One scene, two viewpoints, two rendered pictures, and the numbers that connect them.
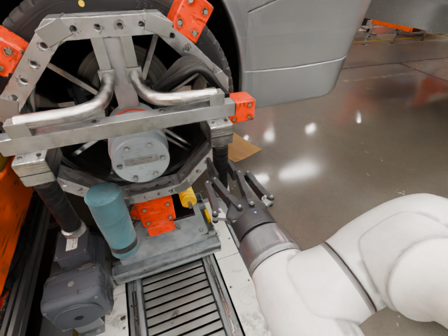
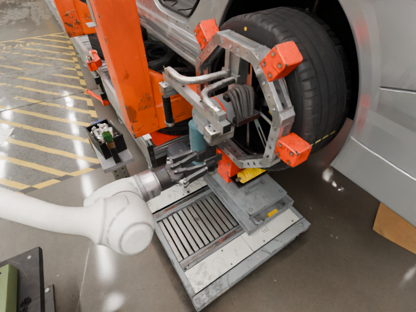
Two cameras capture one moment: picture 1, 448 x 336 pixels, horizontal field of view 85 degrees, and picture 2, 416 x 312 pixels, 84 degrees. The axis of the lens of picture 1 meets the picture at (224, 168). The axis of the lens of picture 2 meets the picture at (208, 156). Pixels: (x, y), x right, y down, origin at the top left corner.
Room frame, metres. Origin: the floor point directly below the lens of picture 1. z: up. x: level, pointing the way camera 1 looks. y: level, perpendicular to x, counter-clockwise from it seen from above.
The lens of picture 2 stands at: (0.32, -0.54, 1.41)
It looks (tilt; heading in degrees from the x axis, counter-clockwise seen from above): 46 degrees down; 78
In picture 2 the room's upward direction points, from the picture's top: straight up
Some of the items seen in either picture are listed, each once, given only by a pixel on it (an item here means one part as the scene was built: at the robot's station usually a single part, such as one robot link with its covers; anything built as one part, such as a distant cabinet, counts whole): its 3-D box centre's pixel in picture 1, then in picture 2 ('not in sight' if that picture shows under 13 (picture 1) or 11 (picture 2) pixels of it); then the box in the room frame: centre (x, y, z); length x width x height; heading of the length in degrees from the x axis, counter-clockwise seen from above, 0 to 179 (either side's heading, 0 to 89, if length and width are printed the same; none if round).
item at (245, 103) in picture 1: (237, 107); (291, 150); (0.72, -0.04, 0.85); 0.09 x 0.08 x 0.07; 111
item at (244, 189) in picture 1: (245, 191); (190, 170); (0.37, -0.04, 0.83); 0.11 x 0.01 x 0.04; 10
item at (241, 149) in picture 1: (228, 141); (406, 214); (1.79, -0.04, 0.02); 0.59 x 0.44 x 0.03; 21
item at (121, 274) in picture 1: (163, 233); (246, 189); (0.77, 0.31, 0.13); 0.50 x 0.36 x 0.10; 111
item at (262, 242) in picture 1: (267, 250); (148, 184); (0.23, -0.07, 0.83); 0.09 x 0.06 x 0.09; 111
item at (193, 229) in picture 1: (157, 208); (249, 171); (0.77, 0.31, 0.32); 0.40 x 0.30 x 0.28; 111
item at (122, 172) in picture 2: not in sight; (116, 165); (-0.07, 0.65, 0.21); 0.10 x 0.10 x 0.42; 21
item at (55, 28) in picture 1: (135, 125); (234, 106); (0.61, 0.25, 0.85); 0.54 x 0.07 x 0.54; 111
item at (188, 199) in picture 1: (181, 181); (259, 168); (0.74, 0.17, 0.51); 0.29 x 0.06 x 0.06; 21
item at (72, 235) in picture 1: (60, 207); (168, 109); (0.33, 0.33, 0.83); 0.04 x 0.04 x 0.16
